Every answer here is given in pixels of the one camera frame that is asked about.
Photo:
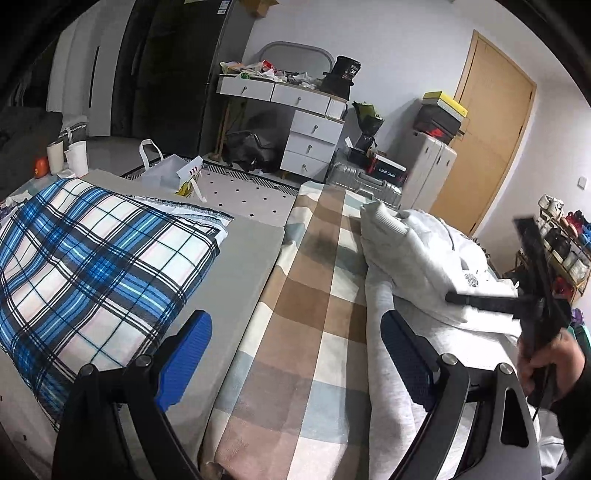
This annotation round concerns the dark wrapped flower bouquet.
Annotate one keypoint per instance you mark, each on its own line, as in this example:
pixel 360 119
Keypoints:
pixel 367 122

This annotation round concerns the grey arched mirror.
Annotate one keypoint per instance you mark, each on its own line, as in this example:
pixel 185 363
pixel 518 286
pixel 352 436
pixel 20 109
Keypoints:
pixel 295 53

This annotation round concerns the person's right hand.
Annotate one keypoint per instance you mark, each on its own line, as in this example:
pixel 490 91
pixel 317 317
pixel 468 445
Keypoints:
pixel 561 355

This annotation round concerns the white paper bag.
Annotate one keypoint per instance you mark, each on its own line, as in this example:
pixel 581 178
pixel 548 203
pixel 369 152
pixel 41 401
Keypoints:
pixel 166 173

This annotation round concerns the small cardboard box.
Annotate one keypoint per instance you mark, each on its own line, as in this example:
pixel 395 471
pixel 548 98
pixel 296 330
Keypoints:
pixel 258 7

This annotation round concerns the silver ribbed suitcase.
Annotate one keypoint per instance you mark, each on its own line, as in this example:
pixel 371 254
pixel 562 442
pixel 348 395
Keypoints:
pixel 360 184

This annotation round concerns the black red flat box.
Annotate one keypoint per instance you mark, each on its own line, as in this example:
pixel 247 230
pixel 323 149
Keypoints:
pixel 388 168

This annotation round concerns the black bag on desk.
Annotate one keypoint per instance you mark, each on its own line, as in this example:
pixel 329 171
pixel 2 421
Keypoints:
pixel 340 74

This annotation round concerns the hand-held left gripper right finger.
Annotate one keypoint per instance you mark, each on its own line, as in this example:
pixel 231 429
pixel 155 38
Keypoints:
pixel 406 360

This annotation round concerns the dark wardrobe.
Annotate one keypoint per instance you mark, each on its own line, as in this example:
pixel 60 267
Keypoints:
pixel 175 69

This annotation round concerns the wooden door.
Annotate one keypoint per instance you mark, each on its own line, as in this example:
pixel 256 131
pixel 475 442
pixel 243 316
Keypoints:
pixel 489 138

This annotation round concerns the dotted rug striped border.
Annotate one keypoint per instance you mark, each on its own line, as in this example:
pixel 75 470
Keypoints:
pixel 249 194

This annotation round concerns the yellow shoe box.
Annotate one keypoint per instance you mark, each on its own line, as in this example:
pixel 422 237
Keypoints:
pixel 445 102

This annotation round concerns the white light switch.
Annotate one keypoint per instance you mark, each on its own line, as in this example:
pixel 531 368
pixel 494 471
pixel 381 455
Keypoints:
pixel 584 182

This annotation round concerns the dark cloth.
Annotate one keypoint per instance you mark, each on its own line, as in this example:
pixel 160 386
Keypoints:
pixel 23 143

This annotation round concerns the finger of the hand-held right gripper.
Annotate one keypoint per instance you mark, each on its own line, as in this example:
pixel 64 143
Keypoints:
pixel 480 302

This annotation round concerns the blue plaid quilt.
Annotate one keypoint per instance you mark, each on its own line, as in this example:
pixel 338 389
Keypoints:
pixel 92 277

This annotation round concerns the white closet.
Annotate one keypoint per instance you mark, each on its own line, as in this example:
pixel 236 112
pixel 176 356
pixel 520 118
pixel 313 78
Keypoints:
pixel 83 69

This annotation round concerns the white storage cabinet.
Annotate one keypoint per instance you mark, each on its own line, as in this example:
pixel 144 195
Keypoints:
pixel 429 170

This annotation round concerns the orange round object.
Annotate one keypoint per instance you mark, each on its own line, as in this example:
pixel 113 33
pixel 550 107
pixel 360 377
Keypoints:
pixel 41 167

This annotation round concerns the brown blue checked bedsheet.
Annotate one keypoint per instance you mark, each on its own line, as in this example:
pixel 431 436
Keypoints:
pixel 300 323

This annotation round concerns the desk clutter pile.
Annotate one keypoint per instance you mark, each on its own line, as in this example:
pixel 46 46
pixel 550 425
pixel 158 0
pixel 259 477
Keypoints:
pixel 263 73

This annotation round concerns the light grey sweatshirt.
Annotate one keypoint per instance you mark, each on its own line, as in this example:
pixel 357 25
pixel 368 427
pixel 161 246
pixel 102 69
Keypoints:
pixel 415 240

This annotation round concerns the wooden shoe rack with shoes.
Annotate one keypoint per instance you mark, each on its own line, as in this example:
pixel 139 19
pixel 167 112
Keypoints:
pixel 565 244

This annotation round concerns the white cup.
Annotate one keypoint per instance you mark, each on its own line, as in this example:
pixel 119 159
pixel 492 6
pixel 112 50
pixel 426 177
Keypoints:
pixel 77 159
pixel 55 159

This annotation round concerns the grey mattress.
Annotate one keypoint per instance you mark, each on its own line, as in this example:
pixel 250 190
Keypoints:
pixel 244 258

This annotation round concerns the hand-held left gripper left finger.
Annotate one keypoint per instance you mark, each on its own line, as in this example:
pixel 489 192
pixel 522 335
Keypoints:
pixel 184 360

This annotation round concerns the white drawer desk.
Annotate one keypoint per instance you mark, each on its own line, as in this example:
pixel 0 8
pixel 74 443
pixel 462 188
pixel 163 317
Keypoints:
pixel 304 124

